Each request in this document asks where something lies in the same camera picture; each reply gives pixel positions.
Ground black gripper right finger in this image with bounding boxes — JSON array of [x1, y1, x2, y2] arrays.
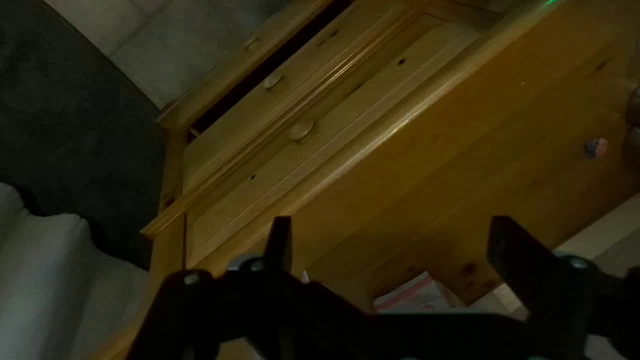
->
[[486, 217, 594, 331]]

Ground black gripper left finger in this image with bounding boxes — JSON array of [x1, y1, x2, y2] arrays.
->
[[264, 217, 293, 270]]

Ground wooden drawer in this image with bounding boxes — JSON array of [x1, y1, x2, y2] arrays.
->
[[185, 0, 423, 192], [185, 11, 478, 265]]

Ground wooden pine dresser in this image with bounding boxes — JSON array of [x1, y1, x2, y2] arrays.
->
[[92, 0, 640, 360]]

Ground white curtain fabric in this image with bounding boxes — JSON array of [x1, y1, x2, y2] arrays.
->
[[0, 184, 148, 360]]

